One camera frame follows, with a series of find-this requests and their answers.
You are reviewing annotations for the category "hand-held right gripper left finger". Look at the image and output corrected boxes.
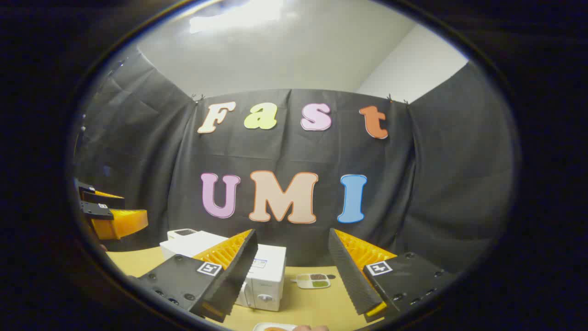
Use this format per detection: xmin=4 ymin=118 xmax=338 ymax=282
xmin=131 ymin=228 xmax=259 ymax=323

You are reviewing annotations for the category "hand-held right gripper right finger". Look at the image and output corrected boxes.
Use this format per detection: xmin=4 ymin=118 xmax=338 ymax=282
xmin=328 ymin=228 xmax=458 ymax=323

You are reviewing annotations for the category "white microwave oven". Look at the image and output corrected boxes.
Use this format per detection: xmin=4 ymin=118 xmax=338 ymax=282
xmin=159 ymin=231 xmax=287 ymax=312

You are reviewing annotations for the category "white divided condiment dish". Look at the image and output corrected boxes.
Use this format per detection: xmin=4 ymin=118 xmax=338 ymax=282
xmin=296 ymin=273 xmax=331 ymax=289

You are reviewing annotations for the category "black backdrop cloth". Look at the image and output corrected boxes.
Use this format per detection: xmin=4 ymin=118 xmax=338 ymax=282
xmin=73 ymin=48 xmax=515 ymax=276

